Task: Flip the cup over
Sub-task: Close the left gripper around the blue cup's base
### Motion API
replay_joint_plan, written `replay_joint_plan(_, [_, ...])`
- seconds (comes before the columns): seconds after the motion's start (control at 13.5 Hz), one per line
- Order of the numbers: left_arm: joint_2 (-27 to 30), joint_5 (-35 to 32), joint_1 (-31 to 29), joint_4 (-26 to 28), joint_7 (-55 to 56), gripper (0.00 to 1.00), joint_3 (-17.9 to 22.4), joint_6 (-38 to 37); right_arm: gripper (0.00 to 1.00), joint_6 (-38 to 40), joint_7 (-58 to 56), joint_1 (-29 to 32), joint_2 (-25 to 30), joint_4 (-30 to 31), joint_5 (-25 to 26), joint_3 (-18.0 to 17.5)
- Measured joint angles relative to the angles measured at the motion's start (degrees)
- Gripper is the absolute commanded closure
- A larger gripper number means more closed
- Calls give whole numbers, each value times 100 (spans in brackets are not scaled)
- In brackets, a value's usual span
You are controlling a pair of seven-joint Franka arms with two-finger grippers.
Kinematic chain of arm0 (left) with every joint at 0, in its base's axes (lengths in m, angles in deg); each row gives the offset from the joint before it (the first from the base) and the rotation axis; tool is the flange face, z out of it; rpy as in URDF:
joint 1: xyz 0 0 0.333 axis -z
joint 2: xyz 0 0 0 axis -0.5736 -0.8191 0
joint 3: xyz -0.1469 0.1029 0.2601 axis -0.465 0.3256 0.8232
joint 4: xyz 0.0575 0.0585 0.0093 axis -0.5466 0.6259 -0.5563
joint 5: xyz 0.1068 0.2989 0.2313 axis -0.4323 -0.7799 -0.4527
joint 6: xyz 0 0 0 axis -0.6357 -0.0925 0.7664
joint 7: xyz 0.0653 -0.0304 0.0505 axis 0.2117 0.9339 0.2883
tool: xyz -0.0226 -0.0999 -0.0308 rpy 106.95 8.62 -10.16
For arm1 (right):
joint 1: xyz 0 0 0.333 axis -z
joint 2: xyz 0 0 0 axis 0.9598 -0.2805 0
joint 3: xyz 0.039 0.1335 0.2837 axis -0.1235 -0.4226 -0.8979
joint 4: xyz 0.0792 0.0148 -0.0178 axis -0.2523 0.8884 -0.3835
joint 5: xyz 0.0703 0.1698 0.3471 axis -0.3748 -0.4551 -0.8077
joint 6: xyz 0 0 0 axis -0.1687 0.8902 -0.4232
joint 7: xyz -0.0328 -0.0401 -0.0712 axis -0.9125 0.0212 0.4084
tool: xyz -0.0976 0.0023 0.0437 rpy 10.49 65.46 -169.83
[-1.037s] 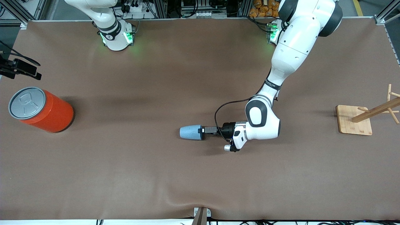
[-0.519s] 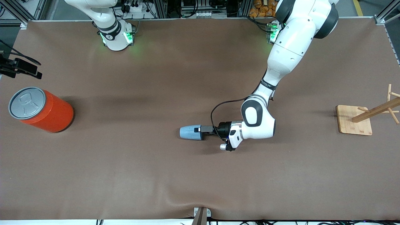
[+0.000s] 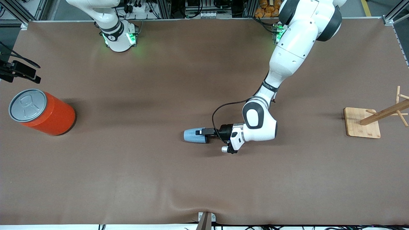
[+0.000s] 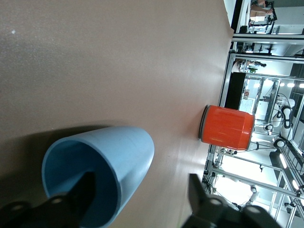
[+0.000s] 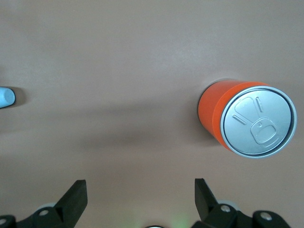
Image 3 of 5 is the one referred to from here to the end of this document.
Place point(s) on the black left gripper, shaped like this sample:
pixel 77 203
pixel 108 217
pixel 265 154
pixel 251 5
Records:
pixel 225 131

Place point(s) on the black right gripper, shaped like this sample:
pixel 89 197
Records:
pixel 19 69

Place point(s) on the light blue cup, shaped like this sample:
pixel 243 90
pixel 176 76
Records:
pixel 190 135

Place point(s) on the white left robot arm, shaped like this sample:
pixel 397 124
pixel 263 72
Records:
pixel 294 54

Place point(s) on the wooden cup rack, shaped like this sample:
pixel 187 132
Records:
pixel 361 123

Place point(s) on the orange can with silver lid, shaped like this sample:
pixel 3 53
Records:
pixel 54 116

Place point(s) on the long white socket strip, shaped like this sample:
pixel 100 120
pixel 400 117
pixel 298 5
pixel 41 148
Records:
pixel 207 14

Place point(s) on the orange snack bag pile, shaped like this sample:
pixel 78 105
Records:
pixel 265 11

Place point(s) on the white power strip with plugs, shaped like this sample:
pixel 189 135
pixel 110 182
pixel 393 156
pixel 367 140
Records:
pixel 140 9

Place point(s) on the aluminium frame strut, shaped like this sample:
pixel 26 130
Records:
pixel 391 19
pixel 164 9
pixel 19 14
pixel 249 8

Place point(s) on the metal bracket with brown post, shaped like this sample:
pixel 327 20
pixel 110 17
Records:
pixel 206 222

